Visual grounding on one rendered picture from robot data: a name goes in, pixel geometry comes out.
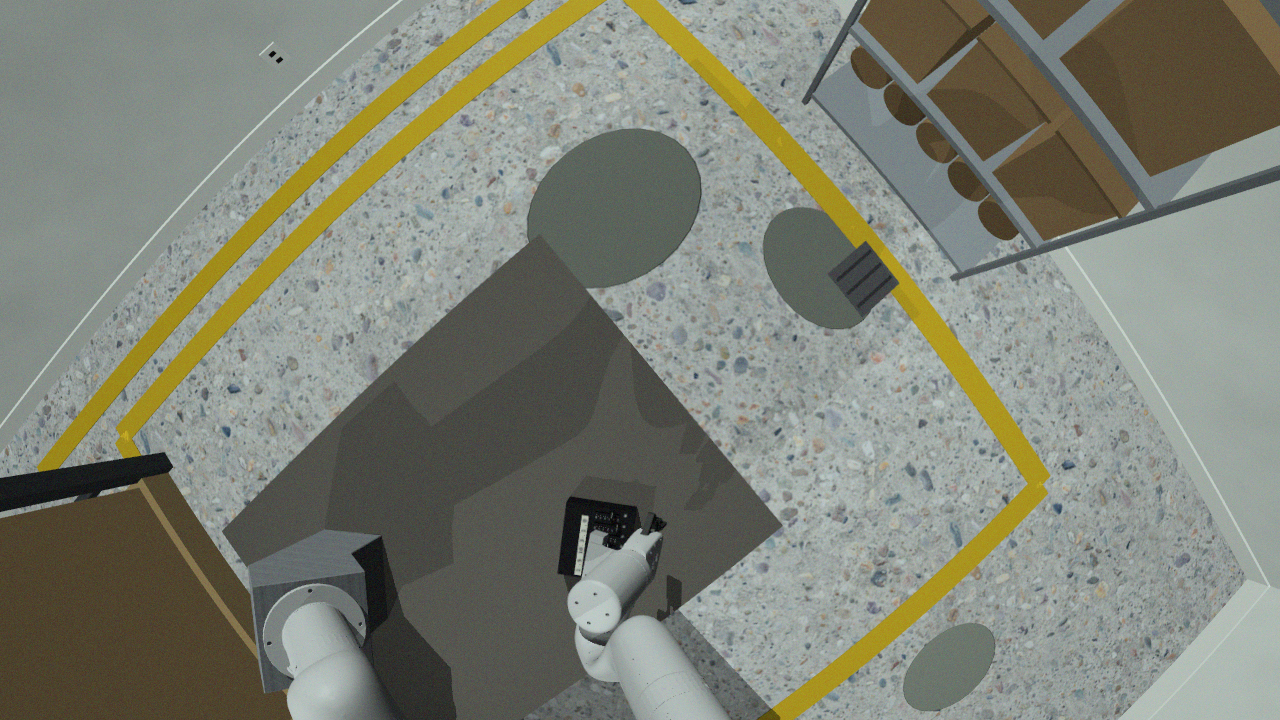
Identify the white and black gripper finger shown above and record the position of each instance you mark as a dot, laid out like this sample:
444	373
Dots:
651	517

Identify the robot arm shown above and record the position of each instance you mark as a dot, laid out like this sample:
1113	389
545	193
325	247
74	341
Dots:
658	679

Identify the black lighting desk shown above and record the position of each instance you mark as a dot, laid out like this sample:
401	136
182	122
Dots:
583	516

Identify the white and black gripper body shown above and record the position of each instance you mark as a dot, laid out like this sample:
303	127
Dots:
647	546

